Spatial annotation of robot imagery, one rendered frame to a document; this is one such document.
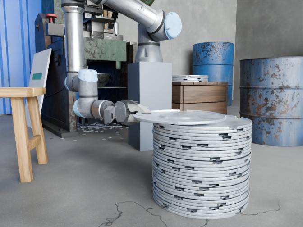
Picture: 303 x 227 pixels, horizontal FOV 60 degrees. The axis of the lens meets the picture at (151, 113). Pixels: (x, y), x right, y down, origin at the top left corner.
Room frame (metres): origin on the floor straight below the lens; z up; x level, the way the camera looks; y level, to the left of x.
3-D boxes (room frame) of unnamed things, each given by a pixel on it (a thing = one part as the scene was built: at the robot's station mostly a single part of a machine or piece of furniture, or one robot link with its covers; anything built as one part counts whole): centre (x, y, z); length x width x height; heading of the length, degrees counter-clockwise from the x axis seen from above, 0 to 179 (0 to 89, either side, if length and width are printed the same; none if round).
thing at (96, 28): (1.91, 0.38, 0.72); 0.25 x 0.14 x 0.14; 36
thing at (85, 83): (1.08, 0.27, 0.35); 0.11 x 0.08 x 0.11; 37
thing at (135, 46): (2.33, 0.35, 0.45); 0.92 x 0.12 x 0.90; 36
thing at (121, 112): (0.99, 0.12, 0.24); 0.12 x 0.09 x 0.08; 58
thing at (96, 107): (1.02, 0.19, 0.24); 0.08 x 0.05 x 0.08; 148
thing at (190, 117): (0.82, -0.09, 0.25); 0.29 x 0.29 x 0.01
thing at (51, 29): (1.69, 0.60, 0.62); 0.10 x 0.06 x 0.20; 126
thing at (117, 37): (2.06, 0.48, 0.68); 0.45 x 0.30 x 0.06; 126
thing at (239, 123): (0.78, -0.15, 0.24); 0.29 x 0.29 x 0.01
